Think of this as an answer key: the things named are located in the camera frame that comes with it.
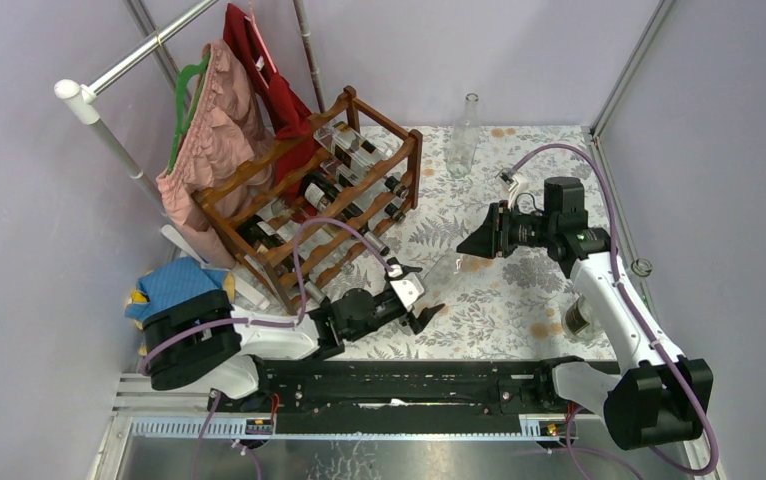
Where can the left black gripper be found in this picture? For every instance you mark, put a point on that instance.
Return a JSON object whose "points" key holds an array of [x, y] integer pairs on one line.
{"points": [[416, 324]]}

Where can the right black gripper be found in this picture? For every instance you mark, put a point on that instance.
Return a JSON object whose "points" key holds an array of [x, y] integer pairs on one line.
{"points": [[494, 235]]}

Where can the green wine bottle silver neck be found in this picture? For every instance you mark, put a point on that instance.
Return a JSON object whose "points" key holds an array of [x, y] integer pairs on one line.
{"points": [[320, 192]]}

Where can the clear tall bottle back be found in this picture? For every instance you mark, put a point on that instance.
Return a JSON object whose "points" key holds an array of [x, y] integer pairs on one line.
{"points": [[464, 139]]}

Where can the green wine bottle brown label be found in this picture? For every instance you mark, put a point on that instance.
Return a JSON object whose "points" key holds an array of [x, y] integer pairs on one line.
{"points": [[262, 237]]}

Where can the clear round bottle back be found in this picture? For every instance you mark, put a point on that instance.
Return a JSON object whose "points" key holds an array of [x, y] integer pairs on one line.
{"points": [[445, 275]]}

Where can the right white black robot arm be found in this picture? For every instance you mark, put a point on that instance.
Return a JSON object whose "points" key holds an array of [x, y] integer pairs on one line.
{"points": [[659, 396]]}

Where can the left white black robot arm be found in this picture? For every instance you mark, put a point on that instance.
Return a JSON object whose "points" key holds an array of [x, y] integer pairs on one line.
{"points": [[206, 342]]}

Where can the clear bottle dark label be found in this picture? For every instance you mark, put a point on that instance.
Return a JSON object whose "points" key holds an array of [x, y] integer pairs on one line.
{"points": [[579, 322]]}

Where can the floral tablecloth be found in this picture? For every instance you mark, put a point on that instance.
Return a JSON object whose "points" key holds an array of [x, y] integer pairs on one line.
{"points": [[508, 308]]}

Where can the red hanging garment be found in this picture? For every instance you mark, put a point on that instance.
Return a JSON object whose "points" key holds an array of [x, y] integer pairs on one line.
{"points": [[290, 117]]}

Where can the blue cloth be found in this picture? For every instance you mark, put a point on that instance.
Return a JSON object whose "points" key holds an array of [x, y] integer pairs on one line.
{"points": [[171, 285]]}

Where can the pink hanging garment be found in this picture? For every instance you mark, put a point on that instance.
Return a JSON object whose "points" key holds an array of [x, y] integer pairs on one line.
{"points": [[226, 131]]}

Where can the yellow cloth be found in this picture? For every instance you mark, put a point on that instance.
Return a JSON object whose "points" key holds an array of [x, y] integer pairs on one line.
{"points": [[136, 311]]}

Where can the green clothes hanger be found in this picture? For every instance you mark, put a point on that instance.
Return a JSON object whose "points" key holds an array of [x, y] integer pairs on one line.
{"points": [[185, 106]]}

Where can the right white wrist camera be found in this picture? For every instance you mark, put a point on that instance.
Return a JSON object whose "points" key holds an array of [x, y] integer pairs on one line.
{"points": [[515, 182]]}

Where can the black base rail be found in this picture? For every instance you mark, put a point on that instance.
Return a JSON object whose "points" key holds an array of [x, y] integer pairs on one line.
{"points": [[454, 388]]}

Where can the white slotted cable duct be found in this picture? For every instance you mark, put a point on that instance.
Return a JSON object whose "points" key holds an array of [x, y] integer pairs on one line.
{"points": [[366, 426]]}

